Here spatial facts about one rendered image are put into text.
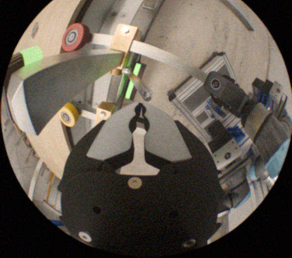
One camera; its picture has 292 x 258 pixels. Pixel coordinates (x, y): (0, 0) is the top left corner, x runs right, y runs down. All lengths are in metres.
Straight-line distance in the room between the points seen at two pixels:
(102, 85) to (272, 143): 0.66
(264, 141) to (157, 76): 1.11
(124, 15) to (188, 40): 0.84
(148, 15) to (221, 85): 0.37
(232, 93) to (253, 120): 0.07
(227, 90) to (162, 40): 0.99
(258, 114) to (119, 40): 0.33
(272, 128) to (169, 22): 1.18
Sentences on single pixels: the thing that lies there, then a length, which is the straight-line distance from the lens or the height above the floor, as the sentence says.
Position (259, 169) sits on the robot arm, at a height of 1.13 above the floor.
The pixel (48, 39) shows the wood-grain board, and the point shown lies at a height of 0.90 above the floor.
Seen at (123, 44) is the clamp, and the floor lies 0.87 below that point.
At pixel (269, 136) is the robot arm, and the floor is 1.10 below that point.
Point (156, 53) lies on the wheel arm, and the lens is 0.26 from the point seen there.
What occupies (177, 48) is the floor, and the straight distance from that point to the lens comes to 1.17.
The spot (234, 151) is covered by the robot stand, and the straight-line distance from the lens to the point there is 0.51.
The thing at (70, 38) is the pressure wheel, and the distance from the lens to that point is 0.29.
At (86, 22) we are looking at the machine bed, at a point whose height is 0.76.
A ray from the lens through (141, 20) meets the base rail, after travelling 0.45.
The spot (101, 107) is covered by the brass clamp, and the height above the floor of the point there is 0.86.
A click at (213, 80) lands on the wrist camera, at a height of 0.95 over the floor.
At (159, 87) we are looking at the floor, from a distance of 1.20.
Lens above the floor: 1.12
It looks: 58 degrees down
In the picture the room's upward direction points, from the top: 179 degrees clockwise
